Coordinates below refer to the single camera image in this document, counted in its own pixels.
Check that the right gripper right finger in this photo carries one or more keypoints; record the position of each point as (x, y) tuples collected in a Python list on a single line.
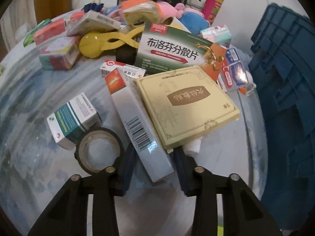
[(243, 213)]

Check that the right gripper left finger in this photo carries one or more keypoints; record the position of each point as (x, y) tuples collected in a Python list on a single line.
[(67, 212)]

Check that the black tape roll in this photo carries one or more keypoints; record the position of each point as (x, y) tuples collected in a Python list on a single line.
[(97, 149)]

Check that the teal white medicine box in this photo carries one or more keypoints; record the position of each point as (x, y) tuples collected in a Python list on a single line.
[(69, 122)]

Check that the long grey orange box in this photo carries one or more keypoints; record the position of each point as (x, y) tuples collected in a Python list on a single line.
[(138, 125)]

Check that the beige flat medicine box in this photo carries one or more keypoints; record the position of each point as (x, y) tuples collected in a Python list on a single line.
[(185, 104)]

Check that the blue white blister pack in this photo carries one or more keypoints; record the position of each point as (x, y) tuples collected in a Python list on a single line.
[(233, 75)]

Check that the red white small medicine box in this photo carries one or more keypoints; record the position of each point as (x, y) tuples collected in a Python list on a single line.
[(109, 65)]

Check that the colourful tissue pack block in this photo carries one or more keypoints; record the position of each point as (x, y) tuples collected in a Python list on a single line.
[(61, 54)]

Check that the blue plastic storage crate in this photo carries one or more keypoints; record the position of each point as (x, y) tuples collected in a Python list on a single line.
[(283, 70)]

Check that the yellow plastic snowball clamp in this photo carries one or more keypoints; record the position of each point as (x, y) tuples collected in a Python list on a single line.
[(94, 43)]

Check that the teal pink small box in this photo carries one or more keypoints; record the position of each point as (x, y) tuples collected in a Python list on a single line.
[(219, 34)]

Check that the teal green wipes pack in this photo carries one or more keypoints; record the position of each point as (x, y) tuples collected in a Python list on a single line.
[(30, 36)]

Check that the green white ibuprofen box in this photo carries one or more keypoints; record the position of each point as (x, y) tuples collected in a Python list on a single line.
[(165, 48)]

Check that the pink tissue pack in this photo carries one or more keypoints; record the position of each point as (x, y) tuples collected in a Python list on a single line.
[(73, 19), (52, 29)]

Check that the long white medicine box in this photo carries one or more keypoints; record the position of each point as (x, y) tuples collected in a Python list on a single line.
[(93, 21)]

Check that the pink pig plush blue dress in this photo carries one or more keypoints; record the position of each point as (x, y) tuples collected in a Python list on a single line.
[(192, 19)]

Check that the cardboard tube roll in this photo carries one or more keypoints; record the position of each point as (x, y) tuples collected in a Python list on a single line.
[(172, 22)]

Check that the pink yellow cylindrical can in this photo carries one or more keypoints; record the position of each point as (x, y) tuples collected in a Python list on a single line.
[(211, 9)]

